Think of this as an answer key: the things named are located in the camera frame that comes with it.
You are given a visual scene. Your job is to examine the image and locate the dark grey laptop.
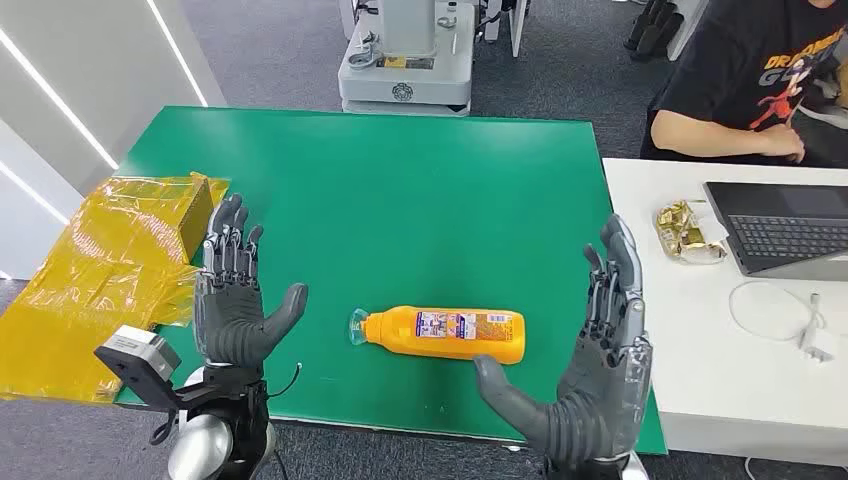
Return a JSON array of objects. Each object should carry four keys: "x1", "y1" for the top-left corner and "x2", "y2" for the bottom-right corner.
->
[{"x1": 702, "y1": 181, "x2": 848, "y2": 282}]

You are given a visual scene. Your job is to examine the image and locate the white furniture panel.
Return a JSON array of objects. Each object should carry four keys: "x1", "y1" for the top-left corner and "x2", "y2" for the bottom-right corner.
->
[{"x1": 508, "y1": 0, "x2": 529, "y2": 58}]

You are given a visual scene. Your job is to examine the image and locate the gold foil snack wrapper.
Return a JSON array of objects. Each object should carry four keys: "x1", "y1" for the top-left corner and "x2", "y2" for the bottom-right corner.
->
[{"x1": 654, "y1": 199, "x2": 729, "y2": 266}]

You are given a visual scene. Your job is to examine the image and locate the white charger cable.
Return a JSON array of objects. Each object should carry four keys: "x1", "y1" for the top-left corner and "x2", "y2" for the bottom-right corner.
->
[{"x1": 728, "y1": 280, "x2": 826, "y2": 346}]

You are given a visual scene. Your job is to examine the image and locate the orange plastic bottle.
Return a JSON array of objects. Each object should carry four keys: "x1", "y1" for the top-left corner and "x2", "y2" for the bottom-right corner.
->
[{"x1": 348, "y1": 305, "x2": 527, "y2": 366}]

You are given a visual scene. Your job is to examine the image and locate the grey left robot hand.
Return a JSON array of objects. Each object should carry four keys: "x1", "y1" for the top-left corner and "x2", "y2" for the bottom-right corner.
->
[{"x1": 193, "y1": 193, "x2": 310, "y2": 368}]

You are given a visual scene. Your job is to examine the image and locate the person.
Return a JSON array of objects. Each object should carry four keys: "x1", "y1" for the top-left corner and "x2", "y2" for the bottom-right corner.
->
[{"x1": 640, "y1": 0, "x2": 848, "y2": 167}]

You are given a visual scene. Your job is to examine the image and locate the yellow taped cardboard box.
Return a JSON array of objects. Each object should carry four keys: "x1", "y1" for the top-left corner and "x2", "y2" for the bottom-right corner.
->
[{"x1": 0, "y1": 172, "x2": 232, "y2": 405}]

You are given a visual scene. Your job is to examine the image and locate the white charger adapter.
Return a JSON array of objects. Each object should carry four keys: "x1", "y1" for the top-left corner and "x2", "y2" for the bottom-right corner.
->
[{"x1": 798, "y1": 327, "x2": 836, "y2": 364}]

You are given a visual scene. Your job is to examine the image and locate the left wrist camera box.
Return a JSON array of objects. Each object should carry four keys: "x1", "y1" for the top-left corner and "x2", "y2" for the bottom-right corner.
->
[{"x1": 93, "y1": 324, "x2": 183, "y2": 412}]

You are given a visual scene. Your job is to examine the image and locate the person's right hand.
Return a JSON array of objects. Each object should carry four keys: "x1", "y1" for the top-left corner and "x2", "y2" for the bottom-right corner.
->
[{"x1": 758, "y1": 122, "x2": 808, "y2": 164}]

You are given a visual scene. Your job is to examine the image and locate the white desk leg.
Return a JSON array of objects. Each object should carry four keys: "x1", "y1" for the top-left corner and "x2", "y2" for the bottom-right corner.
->
[{"x1": 665, "y1": 0, "x2": 710, "y2": 62}]

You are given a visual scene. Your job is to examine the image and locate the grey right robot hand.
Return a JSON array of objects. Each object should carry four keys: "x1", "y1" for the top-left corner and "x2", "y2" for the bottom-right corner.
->
[{"x1": 472, "y1": 213, "x2": 654, "y2": 468}]

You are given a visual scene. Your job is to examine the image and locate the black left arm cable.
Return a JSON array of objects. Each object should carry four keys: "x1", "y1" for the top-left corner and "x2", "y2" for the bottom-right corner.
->
[{"x1": 268, "y1": 362, "x2": 304, "y2": 399}]

